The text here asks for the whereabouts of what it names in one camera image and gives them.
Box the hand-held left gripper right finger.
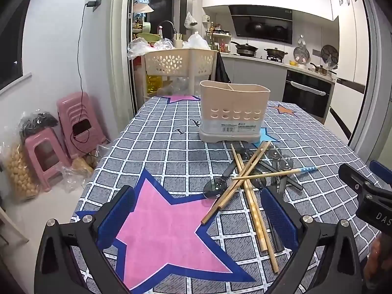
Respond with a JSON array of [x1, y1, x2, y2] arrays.
[[260, 186, 366, 294]]

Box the white refrigerator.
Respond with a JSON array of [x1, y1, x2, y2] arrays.
[[329, 0, 372, 141]]

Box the small steel saucepan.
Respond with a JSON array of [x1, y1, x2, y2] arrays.
[[310, 63, 330, 75]]

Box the yellow cooking oil bottle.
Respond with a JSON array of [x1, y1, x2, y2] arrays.
[[146, 73, 167, 97]]

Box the crumpled clear plastic bags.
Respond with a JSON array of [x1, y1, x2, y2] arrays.
[[127, 37, 175, 60]]

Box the black range hood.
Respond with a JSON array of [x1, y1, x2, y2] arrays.
[[228, 5, 294, 44]]

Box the stack of pink stools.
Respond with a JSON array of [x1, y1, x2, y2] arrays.
[[57, 92, 111, 160]]

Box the black mesh bag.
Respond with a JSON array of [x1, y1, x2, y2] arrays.
[[19, 112, 59, 138]]

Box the black charging cable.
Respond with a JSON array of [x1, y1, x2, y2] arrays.
[[70, 3, 92, 157]]

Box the black hanging cloth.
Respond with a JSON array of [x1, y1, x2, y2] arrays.
[[213, 53, 231, 83]]

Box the person's right hand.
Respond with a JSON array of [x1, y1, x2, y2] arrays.
[[363, 234, 392, 294]]

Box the black wok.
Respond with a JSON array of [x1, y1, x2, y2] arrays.
[[230, 41, 258, 56]]

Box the small pink stool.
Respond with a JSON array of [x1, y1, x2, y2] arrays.
[[24, 127, 72, 193]]

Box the black smartphone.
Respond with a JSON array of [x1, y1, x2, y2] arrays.
[[72, 119, 92, 136]]

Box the dark window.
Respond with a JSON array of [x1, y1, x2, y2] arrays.
[[0, 0, 23, 83]]

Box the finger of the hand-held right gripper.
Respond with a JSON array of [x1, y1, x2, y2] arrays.
[[338, 163, 384, 203], [369, 159, 392, 190]]

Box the dark cooking pot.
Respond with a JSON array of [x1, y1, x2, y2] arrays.
[[264, 47, 288, 62]]

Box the clear plastic bag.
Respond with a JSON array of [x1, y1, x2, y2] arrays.
[[60, 151, 106, 190]]

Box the green basin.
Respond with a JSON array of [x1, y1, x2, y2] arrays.
[[135, 32, 163, 42]]

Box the bag of yellow balls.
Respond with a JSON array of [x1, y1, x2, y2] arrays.
[[1, 142, 40, 203]]

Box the beige perforated basket cart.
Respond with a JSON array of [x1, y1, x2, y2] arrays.
[[141, 48, 219, 105]]

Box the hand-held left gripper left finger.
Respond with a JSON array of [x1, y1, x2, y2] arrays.
[[34, 185, 137, 294]]

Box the white spice rack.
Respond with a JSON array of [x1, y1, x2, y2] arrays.
[[206, 21, 231, 52]]

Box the grey checked star tablecloth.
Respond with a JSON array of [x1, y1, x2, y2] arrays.
[[70, 93, 372, 294]]

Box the blue striped bamboo chopstick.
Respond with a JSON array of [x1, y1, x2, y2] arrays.
[[232, 165, 320, 181]]

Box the dark round steamer rack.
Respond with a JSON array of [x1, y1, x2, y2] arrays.
[[320, 44, 340, 69]]

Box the beige plastic utensil holder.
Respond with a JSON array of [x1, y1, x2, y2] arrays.
[[198, 80, 271, 144]]

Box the black built-in oven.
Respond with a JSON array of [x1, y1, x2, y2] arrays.
[[282, 69, 336, 123]]

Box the black kitchen faucet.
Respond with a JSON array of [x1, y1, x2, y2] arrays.
[[158, 20, 177, 42]]

